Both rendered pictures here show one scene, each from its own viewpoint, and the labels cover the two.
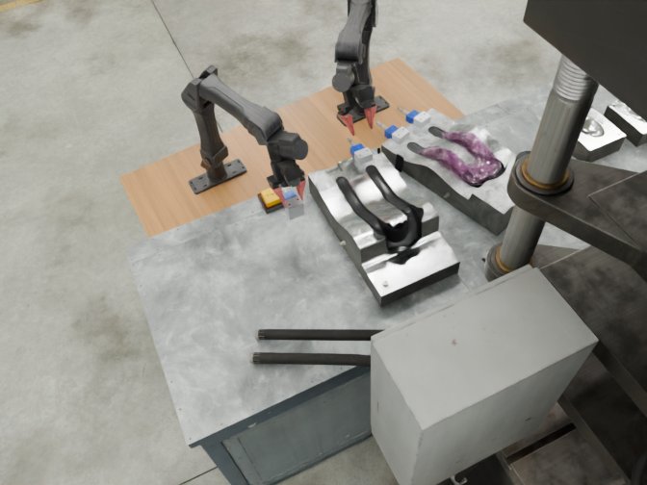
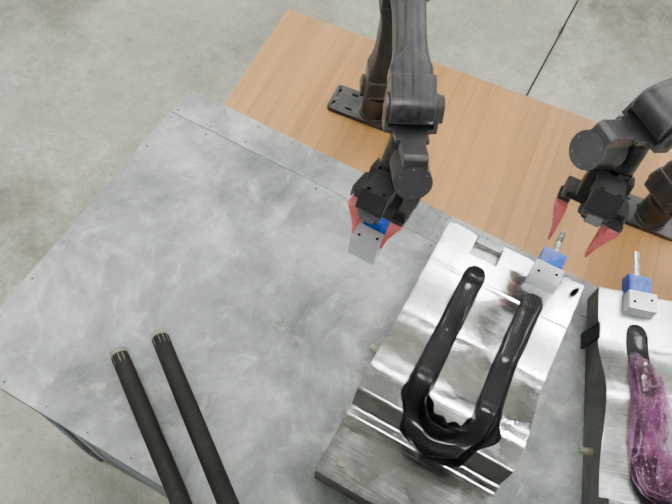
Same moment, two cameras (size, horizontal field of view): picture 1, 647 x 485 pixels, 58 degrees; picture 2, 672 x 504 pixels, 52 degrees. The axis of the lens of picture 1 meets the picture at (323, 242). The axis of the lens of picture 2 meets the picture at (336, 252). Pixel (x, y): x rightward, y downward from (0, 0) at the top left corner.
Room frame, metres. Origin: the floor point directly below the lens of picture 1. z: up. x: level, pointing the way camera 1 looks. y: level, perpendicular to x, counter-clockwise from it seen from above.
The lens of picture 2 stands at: (0.66, -0.27, 1.96)
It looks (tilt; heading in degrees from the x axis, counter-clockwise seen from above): 62 degrees down; 41
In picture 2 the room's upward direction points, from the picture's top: 8 degrees clockwise
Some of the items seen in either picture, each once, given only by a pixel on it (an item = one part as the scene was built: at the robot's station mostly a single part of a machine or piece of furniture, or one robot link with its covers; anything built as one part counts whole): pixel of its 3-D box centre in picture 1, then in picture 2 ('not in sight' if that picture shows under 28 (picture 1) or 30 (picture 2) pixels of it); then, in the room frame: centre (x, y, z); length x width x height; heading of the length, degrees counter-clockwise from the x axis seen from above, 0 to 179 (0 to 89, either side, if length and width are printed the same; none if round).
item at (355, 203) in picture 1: (380, 201); (474, 358); (1.13, -0.18, 0.92); 0.35 x 0.16 x 0.09; 20
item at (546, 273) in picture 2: (356, 149); (551, 258); (1.39, -0.14, 0.89); 0.13 x 0.05 x 0.05; 20
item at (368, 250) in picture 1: (379, 216); (457, 373); (1.11, -0.18, 0.87); 0.50 x 0.26 x 0.14; 20
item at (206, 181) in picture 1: (215, 169); (377, 101); (1.42, 0.34, 0.84); 0.20 x 0.07 x 0.08; 115
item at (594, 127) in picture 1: (584, 132); not in sight; (1.41, -0.93, 0.84); 0.20 x 0.15 x 0.07; 20
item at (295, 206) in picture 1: (288, 196); (378, 222); (1.18, 0.09, 0.93); 0.13 x 0.05 x 0.05; 20
